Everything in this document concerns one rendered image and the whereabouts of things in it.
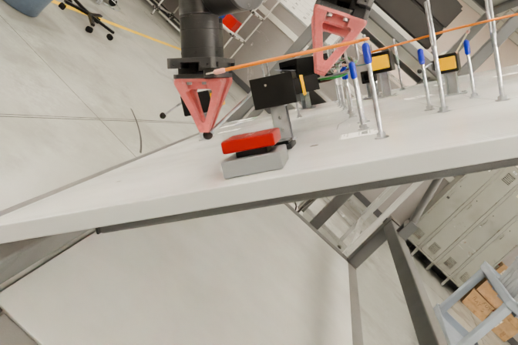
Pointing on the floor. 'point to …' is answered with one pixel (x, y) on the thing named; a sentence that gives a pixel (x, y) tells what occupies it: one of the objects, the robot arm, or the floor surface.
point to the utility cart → (454, 332)
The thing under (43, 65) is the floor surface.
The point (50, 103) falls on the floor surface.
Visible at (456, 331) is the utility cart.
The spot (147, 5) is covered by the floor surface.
